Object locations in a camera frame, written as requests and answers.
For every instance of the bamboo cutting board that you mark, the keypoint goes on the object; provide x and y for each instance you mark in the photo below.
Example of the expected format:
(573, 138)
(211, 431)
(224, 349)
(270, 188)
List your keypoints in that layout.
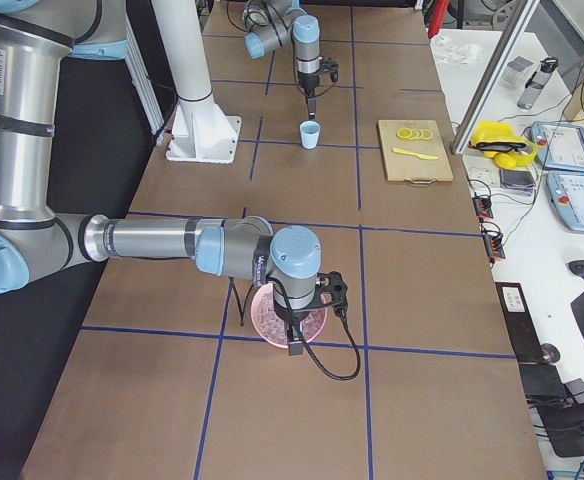
(401, 168)

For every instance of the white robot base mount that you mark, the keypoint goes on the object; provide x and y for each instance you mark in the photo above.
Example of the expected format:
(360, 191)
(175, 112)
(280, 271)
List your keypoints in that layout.
(201, 132)

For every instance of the light blue plastic cup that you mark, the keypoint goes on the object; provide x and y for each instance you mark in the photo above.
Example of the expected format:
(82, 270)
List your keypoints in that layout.
(309, 132)

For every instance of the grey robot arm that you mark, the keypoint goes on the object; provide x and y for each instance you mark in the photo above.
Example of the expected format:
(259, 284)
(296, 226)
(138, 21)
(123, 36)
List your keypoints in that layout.
(36, 242)
(271, 25)

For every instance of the lower teach pendant tablet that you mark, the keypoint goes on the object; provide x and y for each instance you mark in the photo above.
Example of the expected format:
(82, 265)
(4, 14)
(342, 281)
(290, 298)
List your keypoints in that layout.
(566, 190)

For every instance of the pink bowl of ice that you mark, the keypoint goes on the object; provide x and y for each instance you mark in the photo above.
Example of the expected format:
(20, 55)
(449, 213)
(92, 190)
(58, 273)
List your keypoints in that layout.
(272, 328)

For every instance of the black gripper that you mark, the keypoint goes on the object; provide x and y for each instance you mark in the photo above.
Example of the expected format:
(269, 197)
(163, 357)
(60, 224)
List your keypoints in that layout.
(308, 82)
(292, 316)

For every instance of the upper teach pendant tablet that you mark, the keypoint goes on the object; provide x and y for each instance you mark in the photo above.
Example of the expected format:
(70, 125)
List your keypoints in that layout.
(560, 145)

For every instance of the yellow cloth bag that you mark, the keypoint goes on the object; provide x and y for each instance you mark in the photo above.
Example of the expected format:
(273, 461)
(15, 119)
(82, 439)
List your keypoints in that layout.
(498, 142)

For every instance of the aluminium frame post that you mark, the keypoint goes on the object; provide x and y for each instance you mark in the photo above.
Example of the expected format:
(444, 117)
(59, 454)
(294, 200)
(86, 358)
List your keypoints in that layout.
(515, 27)

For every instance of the teach pendant tablet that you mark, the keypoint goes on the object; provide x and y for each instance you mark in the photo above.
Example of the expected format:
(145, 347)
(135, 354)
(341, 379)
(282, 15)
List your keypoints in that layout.
(560, 145)
(566, 190)

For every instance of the clear water bottle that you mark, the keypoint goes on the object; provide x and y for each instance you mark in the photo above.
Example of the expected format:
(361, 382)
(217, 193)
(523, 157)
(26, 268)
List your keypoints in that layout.
(537, 82)

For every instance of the yellow plastic knife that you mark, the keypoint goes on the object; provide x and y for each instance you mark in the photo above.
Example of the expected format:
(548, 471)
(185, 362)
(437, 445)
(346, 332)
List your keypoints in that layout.
(410, 153)

